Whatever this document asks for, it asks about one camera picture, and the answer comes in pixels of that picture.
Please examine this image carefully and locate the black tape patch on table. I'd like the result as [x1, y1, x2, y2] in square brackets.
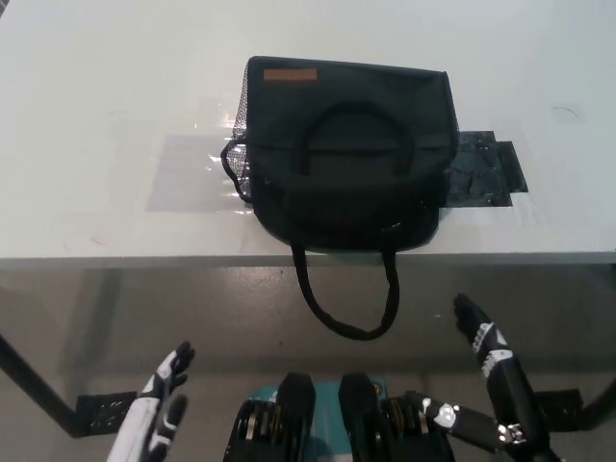
[442, 128, 531, 211]

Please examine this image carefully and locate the black soft travel bag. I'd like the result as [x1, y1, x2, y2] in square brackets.
[219, 55, 459, 342]

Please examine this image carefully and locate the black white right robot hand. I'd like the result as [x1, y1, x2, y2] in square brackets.
[406, 293, 549, 452]

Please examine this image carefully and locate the black floor tape patch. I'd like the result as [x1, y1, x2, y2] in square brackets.
[526, 388, 584, 424]
[75, 391, 140, 433]

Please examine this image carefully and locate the black table leg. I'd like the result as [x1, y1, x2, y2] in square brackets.
[579, 377, 616, 437]
[0, 331, 81, 439]

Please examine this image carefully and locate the small clear tape piece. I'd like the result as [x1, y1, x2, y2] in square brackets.
[197, 94, 247, 127]

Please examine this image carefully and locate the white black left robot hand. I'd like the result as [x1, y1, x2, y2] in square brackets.
[106, 340, 196, 462]

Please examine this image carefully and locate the black teal robot torso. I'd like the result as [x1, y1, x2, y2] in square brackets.
[220, 370, 454, 462]

